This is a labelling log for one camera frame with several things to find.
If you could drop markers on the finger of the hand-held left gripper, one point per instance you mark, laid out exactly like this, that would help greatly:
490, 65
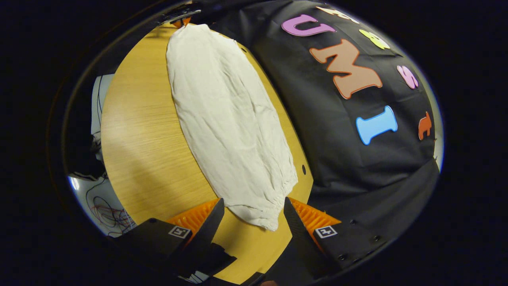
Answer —
181, 22

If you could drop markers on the cream white jeans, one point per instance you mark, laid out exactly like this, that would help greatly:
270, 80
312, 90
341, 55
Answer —
226, 119

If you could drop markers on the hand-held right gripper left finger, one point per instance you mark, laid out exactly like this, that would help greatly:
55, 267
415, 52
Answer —
206, 234

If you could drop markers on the black backdrop cloth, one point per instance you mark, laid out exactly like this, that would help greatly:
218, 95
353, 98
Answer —
337, 139

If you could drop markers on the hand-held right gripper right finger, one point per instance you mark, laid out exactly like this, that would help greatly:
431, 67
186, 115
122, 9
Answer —
299, 230

